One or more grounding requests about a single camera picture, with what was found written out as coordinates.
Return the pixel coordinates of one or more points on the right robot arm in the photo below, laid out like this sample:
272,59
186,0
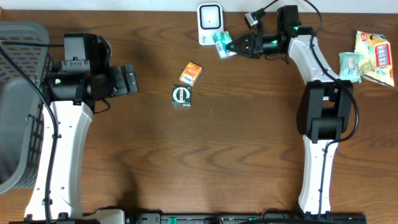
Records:
324,109

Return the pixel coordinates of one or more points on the grey plastic shopping basket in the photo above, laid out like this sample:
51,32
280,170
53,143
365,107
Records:
21,109

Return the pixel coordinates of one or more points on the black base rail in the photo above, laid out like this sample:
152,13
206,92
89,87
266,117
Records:
202,218

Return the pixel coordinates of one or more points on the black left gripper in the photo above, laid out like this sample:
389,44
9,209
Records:
124,87

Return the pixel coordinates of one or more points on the white blue snack bag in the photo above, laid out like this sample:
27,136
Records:
376,64

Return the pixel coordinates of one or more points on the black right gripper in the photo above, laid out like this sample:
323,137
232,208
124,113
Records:
253,45

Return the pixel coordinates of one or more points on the white barcode scanner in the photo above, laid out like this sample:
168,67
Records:
210,21

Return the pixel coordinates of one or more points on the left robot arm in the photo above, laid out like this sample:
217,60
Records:
70,93

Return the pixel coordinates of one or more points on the black round-logo packet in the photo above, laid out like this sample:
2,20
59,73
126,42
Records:
181,95

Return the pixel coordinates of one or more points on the teal candy pouch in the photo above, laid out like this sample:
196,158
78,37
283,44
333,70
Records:
349,66

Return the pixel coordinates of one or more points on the small teal box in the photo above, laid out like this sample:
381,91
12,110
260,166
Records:
221,39

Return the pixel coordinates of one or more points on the small orange box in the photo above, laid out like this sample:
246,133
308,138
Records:
191,73

